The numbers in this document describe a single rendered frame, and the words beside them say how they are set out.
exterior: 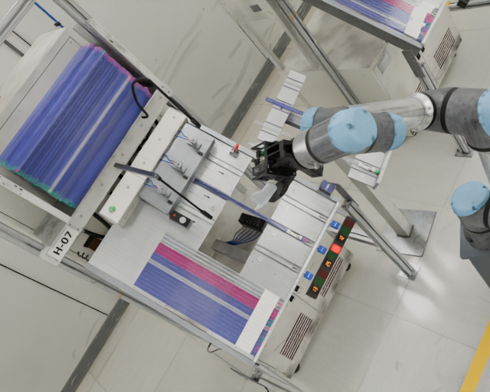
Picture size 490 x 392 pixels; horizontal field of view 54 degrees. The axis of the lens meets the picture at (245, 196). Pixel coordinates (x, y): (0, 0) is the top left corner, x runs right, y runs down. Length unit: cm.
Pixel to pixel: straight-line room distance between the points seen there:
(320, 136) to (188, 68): 290
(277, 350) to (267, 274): 62
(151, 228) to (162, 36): 203
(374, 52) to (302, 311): 131
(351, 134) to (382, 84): 174
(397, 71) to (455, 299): 116
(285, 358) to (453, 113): 152
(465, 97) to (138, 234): 120
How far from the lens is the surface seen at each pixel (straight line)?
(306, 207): 186
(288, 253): 181
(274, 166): 97
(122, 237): 187
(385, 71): 257
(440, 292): 237
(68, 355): 372
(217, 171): 188
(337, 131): 84
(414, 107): 122
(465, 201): 159
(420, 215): 258
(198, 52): 377
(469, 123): 125
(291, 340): 238
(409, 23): 228
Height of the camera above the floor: 207
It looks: 38 degrees down
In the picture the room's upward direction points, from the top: 49 degrees counter-clockwise
